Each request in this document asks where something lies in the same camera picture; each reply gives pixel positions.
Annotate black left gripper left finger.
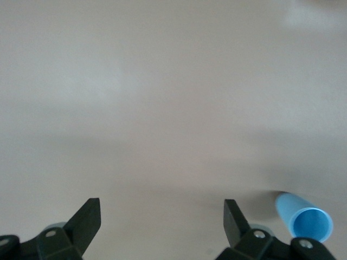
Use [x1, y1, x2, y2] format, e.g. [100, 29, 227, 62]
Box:
[0, 198, 102, 260]

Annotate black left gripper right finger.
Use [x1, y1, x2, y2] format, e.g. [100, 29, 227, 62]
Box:
[223, 199, 337, 260]

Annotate blue plastic cup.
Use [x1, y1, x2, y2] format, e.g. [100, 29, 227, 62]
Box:
[274, 191, 334, 243]

